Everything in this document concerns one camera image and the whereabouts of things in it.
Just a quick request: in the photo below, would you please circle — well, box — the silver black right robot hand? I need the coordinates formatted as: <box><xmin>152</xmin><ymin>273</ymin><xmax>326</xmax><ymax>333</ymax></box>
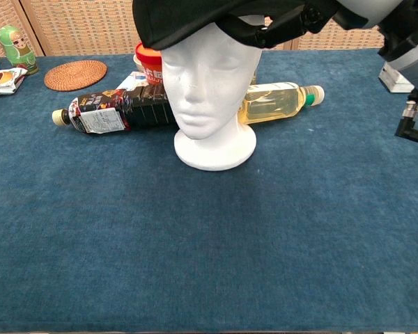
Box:
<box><xmin>215</xmin><ymin>0</ymin><xmax>405</xmax><ymax>49</ymax></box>

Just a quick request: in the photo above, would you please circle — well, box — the black baseball cap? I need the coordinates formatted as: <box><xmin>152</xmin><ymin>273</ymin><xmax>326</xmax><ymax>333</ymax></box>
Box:
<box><xmin>132</xmin><ymin>0</ymin><xmax>316</xmax><ymax>51</ymax></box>

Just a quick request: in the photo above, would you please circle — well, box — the white foam mannequin head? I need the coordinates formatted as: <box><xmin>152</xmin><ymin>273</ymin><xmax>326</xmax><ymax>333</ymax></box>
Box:
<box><xmin>160</xmin><ymin>14</ymin><xmax>263</xmax><ymax>172</ymax></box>

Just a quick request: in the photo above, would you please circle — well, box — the yellow tea bottle green cap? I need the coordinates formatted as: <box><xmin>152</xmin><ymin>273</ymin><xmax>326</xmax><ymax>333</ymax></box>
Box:
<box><xmin>237</xmin><ymin>81</ymin><xmax>326</xmax><ymax>126</ymax></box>

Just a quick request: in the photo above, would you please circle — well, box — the red instant noodle cup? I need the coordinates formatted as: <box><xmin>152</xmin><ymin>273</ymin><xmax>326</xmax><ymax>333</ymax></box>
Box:
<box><xmin>134</xmin><ymin>41</ymin><xmax>166</xmax><ymax>86</ymax></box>

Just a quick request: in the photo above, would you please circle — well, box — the white red drink pouch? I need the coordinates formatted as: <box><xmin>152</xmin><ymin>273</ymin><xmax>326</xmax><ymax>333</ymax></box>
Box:
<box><xmin>117</xmin><ymin>70</ymin><xmax>151</xmax><ymax>93</ymax></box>

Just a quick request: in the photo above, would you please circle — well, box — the dark tea bottle beige cap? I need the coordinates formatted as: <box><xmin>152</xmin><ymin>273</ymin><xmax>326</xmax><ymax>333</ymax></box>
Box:
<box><xmin>52</xmin><ymin>84</ymin><xmax>177</xmax><ymax>135</ymax></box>

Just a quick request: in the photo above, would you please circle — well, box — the woven bamboo folding screen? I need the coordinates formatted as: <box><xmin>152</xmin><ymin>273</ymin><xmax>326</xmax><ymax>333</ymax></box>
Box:
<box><xmin>0</xmin><ymin>0</ymin><xmax>386</xmax><ymax>58</ymax></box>

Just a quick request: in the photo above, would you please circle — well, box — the blue felt table cover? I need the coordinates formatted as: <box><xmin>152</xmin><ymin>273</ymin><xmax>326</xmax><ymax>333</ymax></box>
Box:
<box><xmin>0</xmin><ymin>47</ymin><xmax>418</xmax><ymax>333</ymax></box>

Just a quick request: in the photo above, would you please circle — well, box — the round woven rattan coaster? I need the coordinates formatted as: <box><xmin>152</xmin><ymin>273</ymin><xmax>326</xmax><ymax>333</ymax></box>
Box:
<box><xmin>43</xmin><ymin>59</ymin><xmax>108</xmax><ymax>93</ymax></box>

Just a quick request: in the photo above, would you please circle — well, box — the green matryoshka doll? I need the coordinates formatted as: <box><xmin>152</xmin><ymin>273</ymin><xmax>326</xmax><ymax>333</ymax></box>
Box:
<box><xmin>0</xmin><ymin>24</ymin><xmax>40</xmax><ymax>76</ymax></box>

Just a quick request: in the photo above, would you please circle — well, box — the white snack packet red picture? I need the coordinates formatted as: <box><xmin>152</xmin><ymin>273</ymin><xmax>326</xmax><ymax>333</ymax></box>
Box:
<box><xmin>0</xmin><ymin>66</ymin><xmax>29</xmax><ymax>96</ymax></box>

